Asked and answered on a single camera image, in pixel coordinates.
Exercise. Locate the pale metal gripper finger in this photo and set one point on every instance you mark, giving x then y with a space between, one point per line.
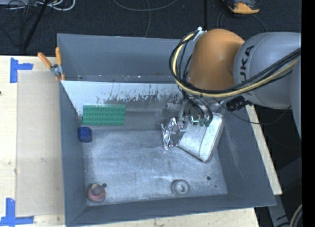
176 132
182 130

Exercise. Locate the grey metal bin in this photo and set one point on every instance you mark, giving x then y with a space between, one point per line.
137 162

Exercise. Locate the white rectangular box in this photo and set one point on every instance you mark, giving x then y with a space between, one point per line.
200 139

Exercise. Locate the dark green flat block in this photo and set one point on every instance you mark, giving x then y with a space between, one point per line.
103 115

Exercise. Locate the red-brown round knob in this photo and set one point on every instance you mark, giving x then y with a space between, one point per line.
96 192

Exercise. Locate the grey round disc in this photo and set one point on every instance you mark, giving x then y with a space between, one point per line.
180 187

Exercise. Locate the pale flat board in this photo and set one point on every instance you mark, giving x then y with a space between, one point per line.
37 142

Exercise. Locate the crumpled silver foil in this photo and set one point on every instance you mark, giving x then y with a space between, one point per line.
167 132

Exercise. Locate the black cylinder on white bracket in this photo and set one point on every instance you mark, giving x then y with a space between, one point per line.
236 103

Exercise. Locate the small blue block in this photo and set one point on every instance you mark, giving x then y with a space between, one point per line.
85 134

